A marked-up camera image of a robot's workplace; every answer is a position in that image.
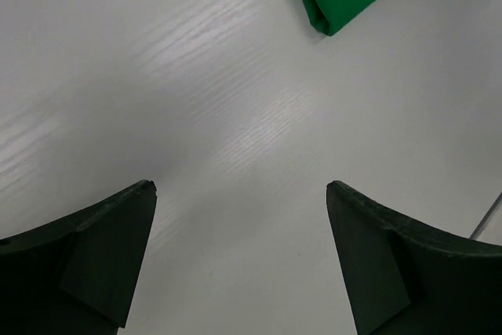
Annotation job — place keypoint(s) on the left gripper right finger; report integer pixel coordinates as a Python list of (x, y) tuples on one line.
[(403, 276)]

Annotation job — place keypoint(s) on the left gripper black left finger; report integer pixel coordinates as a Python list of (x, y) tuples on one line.
[(78, 274)]

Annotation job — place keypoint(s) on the aluminium table frame rail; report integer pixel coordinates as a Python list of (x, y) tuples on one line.
[(483, 223)]

